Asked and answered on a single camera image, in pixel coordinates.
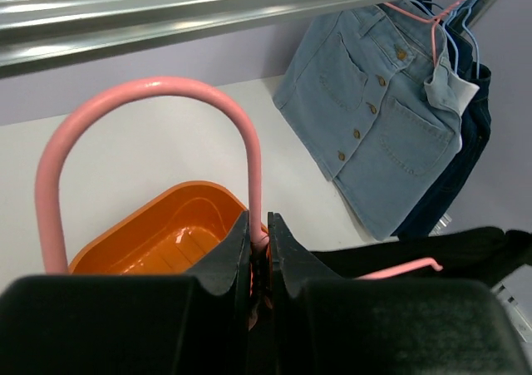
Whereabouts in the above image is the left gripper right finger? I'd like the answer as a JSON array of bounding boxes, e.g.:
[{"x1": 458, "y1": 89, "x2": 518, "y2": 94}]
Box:
[{"x1": 268, "y1": 213, "x2": 531, "y2": 374}]

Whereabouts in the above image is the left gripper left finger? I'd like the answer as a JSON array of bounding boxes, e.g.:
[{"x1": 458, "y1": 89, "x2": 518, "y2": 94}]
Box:
[{"x1": 1, "y1": 214, "x2": 250, "y2": 374}]

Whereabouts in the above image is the pink hanger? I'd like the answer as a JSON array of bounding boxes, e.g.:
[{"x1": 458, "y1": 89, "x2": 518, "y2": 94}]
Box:
[
  {"x1": 34, "y1": 75, "x2": 444, "y2": 330},
  {"x1": 385, "y1": 0, "x2": 471, "y2": 66}
]

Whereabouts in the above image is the black skirt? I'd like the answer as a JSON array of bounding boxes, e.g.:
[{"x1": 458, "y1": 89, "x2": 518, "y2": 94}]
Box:
[{"x1": 313, "y1": 227, "x2": 531, "y2": 288}]

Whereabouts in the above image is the orange plastic basket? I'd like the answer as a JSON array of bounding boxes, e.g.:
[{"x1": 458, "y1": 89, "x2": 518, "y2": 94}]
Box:
[{"x1": 69, "y1": 181, "x2": 246, "y2": 275}]

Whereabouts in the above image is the dark blue denim garment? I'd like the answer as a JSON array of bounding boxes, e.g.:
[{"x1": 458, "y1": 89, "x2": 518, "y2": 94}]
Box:
[{"x1": 393, "y1": 33, "x2": 491, "y2": 239}]

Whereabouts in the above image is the white garment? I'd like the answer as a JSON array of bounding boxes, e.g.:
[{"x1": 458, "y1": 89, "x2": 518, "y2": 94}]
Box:
[{"x1": 449, "y1": 74, "x2": 480, "y2": 116}]

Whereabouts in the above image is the aluminium hanging rail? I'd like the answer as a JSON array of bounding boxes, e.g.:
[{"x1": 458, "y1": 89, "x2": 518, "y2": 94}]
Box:
[{"x1": 1, "y1": 0, "x2": 394, "y2": 78}]

